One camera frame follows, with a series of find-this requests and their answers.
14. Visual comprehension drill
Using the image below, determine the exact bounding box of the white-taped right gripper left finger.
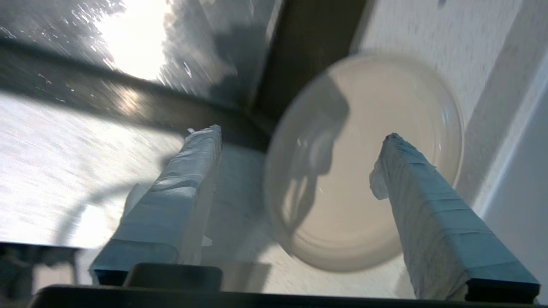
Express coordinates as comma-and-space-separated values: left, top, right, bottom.
89, 124, 223, 286

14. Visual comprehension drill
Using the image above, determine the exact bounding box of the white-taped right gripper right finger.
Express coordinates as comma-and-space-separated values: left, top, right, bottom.
369, 133, 541, 302

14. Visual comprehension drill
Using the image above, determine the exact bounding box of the stainless steel sink basin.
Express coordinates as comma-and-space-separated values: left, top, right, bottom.
0, 0, 369, 249

